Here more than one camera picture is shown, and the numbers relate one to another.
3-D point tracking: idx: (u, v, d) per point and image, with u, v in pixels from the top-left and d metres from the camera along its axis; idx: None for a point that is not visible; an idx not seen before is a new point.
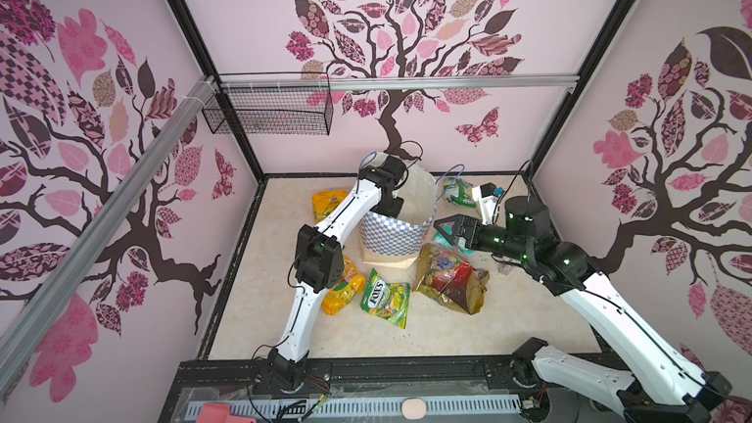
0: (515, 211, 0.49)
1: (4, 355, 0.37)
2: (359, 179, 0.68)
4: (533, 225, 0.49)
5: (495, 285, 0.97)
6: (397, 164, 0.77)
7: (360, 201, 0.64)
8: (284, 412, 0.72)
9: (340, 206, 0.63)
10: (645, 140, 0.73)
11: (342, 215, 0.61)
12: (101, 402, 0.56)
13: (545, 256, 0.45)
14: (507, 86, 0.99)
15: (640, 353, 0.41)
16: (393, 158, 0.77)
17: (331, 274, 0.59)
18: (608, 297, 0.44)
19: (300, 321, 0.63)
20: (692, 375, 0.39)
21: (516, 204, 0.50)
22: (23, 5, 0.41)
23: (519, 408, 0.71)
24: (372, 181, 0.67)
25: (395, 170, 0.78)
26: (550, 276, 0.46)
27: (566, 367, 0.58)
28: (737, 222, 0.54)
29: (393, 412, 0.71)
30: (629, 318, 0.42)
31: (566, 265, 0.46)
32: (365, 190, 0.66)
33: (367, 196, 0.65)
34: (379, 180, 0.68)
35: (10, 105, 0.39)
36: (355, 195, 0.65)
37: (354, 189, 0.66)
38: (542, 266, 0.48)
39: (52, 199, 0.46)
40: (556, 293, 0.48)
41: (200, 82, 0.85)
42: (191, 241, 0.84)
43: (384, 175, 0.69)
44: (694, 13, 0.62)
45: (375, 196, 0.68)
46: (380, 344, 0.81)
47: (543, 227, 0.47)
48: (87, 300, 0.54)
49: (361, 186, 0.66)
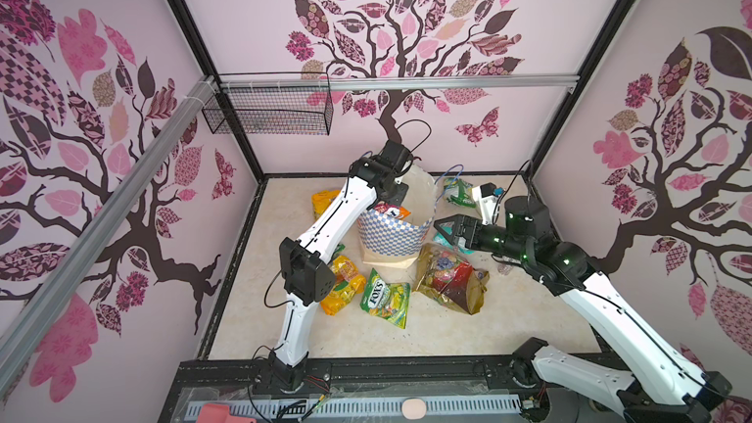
0: (515, 211, 0.49)
1: (4, 356, 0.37)
2: (349, 178, 0.59)
4: (534, 225, 0.48)
5: (495, 285, 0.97)
6: (398, 152, 0.66)
7: (349, 207, 0.56)
8: (284, 412, 0.72)
9: (326, 212, 0.55)
10: (645, 140, 0.73)
11: (327, 226, 0.54)
12: (101, 402, 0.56)
13: (545, 256, 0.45)
14: (508, 86, 0.99)
15: (641, 353, 0.41)
16: (393, 143, 0.65)
17: (318, 290, 0.55)
18: (608, 297, 0.44)
19: (292, 332, 0.61)
20: (692, 375, 0.39)
21: (516, 204, 0.50)
22: (23, 5, 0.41)
23: (519, 408, 0.71)
24: (364, 178, 0.58)
25: (394, 162, 0.65)
26: (550, 276, 0.46)
27: (567, 367, 0.58)
28: (737, 222, 0.54)
29: (393, 412, 0.71)
30: (629, 318, 0.42)
31: (566, 265, 0.46)
32: (355, 191, 0.57)
33: (357, 200, 0.57)
34: (373, 176, 0.58)
35: (10, 105, 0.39)
36: (344, 197, 0.57)
37: (344, 190, 0.57)
38: (542, 266, 0.48)
39: (52, 199, 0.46)
40: (556, 293, 0.48)
41: (200, 82, 0.85)
42: (191, 240, 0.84)
43: (379, 168, 0.59)
44: (694, 13, 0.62)
45: (367, 198, 0.59)
46: (380, 344, 0.81)
47: (542, 226, 0.47)
48: (87, 300, 0.54)
49: (351, 185, 0.58)
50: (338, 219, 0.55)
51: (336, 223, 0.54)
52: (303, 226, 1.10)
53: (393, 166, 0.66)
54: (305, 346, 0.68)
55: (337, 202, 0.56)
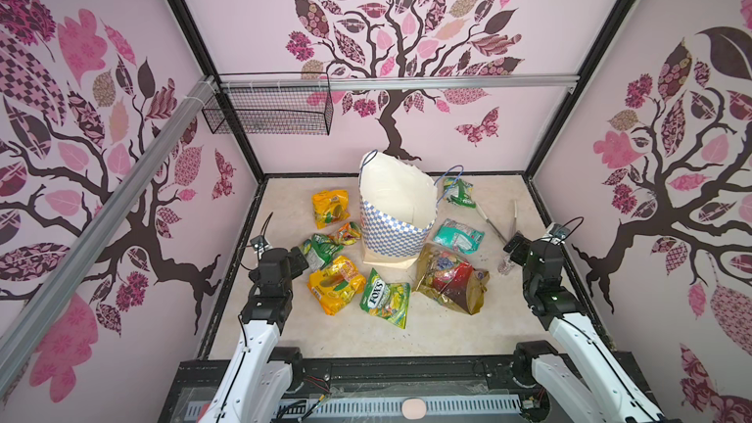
0: (534, 251, 0.62)
1: (4, 356, 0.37)
2: (243, 326, 0.54)
4: (542, 264, 0.60)
5: (495, 285, 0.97)
6: (275, 271, 0.60)
7: (253, 355, 0.50)
8: (284, 412, 0.72)
9: (225, 376, 0.47)
10: (645, 140, 0.73)
11: (235, 392, 0.45)
12: (101, 402, 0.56)
13: (543, 293, 0.62)
14: (507, 87, 0.99)
15: (597, 377, 0.47)
16: (265, 264, 0.60)
17: None
18: (583, 329, 0.53)
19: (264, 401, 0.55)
20: (645, 406, 0.42)
21: (540, 245, 0.61)
22: (23, 5, 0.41)
23: (519, 408, 0.71)
24: (261, 317, 0.55)
25: (276, 279, 0.60)
26: (539, 306, 0.58)
27: (563, 381, 0.58)
28: (737, 222, 0.54)
29: (393, 412, 0.71)
30: (594, 349, 0.50)
31: (552, 302, 0.58)
32: (257, 334, 0.53)
33: (261, 345, 0.51)
34: (271, 312, 0.56)
35: (10, 105, 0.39)
36: (245, 347, 0.51)
37: (242, 339, 0.52)
38: (537, 299, 0.60)
39: (52, 200, 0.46)
40: (548, 328, 0.58)
41: (200, 82, 0.85)
42: (191, 240, 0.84)
43: (274, 303, 0.58)
44: (695, 12, 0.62)
45: (271, 337, 0.54)
46: (380, 344, 0.81)
47: (551, 270, 0.58)
48: (87, 300, 0.54)
49: (249, 332, 0.53)
50: (245, 376, 0.47)
51: (244, 380, 0.46)
52: (303, 226, 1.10)
53: (280, 286, 0.61)
54: (264, 371, 0.62)
55: (237, 354, 0.50)
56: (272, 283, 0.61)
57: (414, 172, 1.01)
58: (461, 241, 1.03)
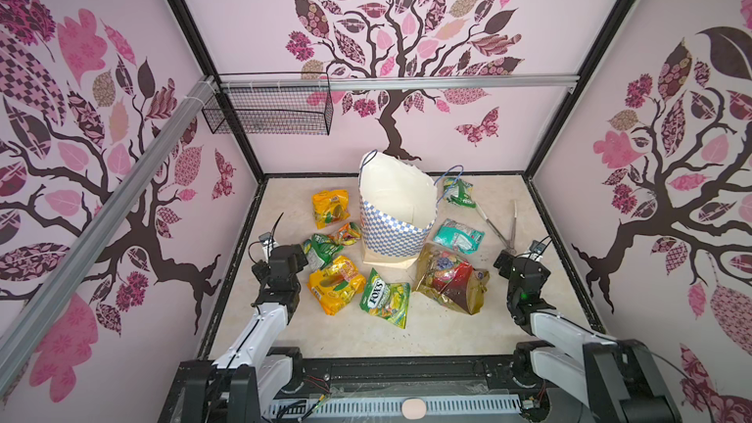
0: (516, 266, 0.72)
1: (3, 356, 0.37)
2: (258, 305, 0.60)
4: (524, 280, 0.69)
5: (495, 285, 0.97)
6: (284, 267, 0.65)
7: (264, 322, 0.55)
8: (284, 412, 0.72)
9: (242, 333, 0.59)
10: (645, 140, 0.73)
11: (248, 344, 0.49)
12: (102, 402, 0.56)
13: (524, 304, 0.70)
14: (507, 87, 0.99)
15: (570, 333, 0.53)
16: (275, 261, 0.65)
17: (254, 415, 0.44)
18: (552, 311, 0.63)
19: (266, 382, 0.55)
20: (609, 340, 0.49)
21: (520, 261, 0.70)
22: (23, 5, 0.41)
23: (519, 408, 0.71)
24: (274, 303, 0.61)
25: (285, 275, 0.66)
26: (519, 316, 0.67)
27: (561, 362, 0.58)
28: (737, 222, 0.54)
29: (393, 412, 0.71)
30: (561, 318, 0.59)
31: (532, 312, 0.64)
32: (267, 310, 0.58)
33: (272, 315, 0.57)
34: (282, 300, 0.62)
35: (10, 105, 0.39)
36: (258, 316, 0.57)
37: (256, 313, 0.58)
38: (515, 309, 0.68)
39: (52, 199, 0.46)
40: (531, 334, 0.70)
41: (199, 82, 0.85)
42: (192, 240, 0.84)
43: (286, 292, 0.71)
44: (695, 12, 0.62)
45: (279, 312, 0.59)
46: (380, 344, 0.81)
47: (532, 284, 0.67)
48: (87, 300, 0.54)
49: (262, 308, 0.59)
50: (256, 336, 0.51)
51: (256, 338, 0.51)
52: (303, 226, 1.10)
53: (288, 281, 0.67)
54: (265, 361, 0.63)
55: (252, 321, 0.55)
56: (282, 277, 0.66)
57: (415, 172, 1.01)
58: (461, 241, 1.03)
